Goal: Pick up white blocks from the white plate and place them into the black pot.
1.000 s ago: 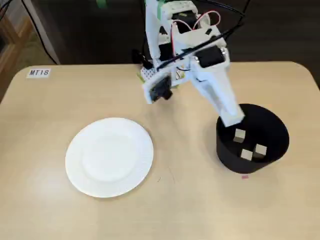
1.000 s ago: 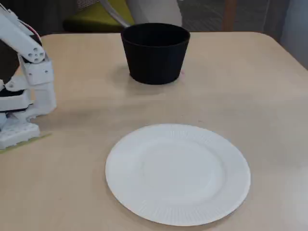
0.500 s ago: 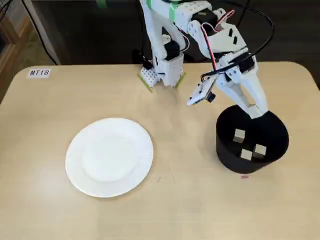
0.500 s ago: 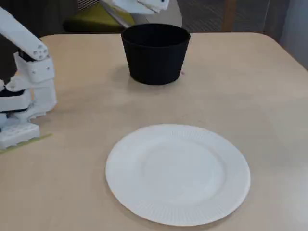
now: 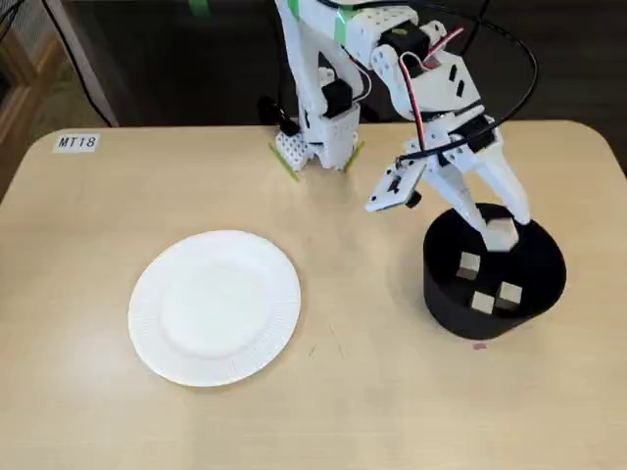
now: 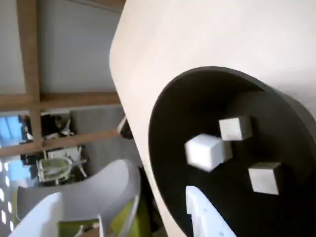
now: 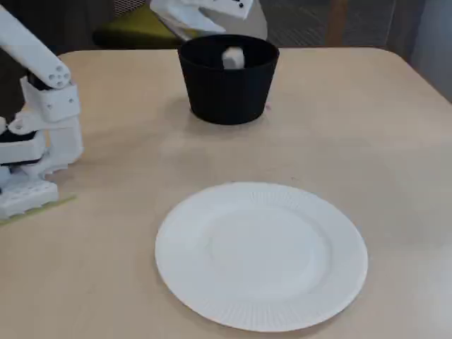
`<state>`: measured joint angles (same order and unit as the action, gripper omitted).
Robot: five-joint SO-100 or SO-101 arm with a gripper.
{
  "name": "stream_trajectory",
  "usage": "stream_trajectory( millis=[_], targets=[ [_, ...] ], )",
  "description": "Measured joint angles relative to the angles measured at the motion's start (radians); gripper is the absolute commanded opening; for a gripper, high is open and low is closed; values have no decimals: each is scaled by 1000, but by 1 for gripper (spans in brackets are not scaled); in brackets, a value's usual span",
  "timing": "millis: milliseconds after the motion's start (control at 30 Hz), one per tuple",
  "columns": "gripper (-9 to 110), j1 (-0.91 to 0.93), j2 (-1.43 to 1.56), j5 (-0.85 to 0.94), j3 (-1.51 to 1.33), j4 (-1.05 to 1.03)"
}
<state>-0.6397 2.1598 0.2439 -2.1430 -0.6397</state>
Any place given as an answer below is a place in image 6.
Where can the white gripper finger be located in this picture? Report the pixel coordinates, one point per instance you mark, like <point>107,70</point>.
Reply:
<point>209,222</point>
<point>39,219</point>

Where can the black pot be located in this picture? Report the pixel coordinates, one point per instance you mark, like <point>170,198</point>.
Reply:
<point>185,111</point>

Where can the white office chair green seat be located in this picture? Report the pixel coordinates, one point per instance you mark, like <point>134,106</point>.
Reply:
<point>53,168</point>

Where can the wooden partition frame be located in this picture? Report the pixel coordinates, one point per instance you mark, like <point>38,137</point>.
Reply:
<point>29,61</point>

